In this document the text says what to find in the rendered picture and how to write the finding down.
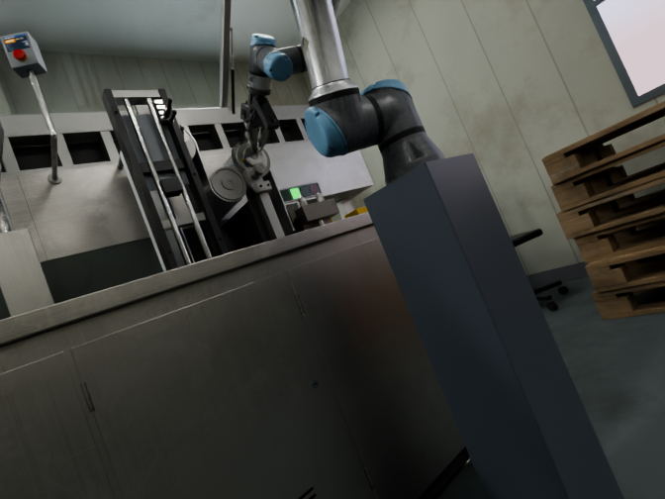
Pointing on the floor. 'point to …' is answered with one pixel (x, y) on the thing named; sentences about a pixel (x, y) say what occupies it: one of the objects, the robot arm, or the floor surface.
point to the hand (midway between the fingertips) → (258, 149)
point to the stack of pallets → (614, 216)
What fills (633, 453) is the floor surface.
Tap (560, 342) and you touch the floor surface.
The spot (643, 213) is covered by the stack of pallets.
